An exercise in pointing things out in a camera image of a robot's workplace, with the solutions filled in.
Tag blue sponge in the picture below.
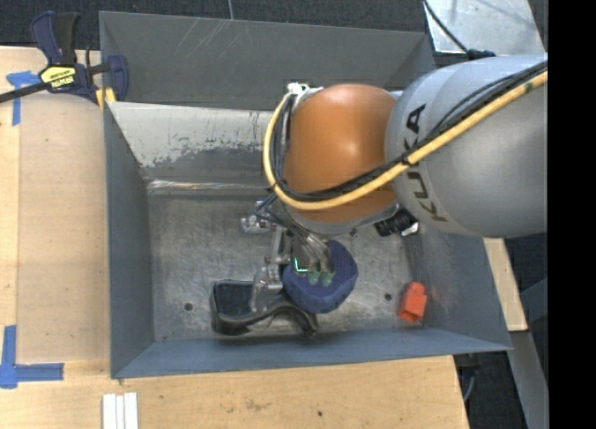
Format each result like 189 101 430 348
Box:
281 239 359 315

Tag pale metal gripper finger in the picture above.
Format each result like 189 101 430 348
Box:
268 264 286 297
250 269 272 313

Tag black sunglasses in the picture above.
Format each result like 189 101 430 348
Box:
210 278 320 338

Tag orange small block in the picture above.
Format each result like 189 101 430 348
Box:
397 281 428 324

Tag pale wood flat board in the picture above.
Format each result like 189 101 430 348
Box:
15 89 114 366

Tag grey metal bin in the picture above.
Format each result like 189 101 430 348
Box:
98 10 514 380

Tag black cylinder on white bracket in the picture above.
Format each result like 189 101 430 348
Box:
373 207 420 238

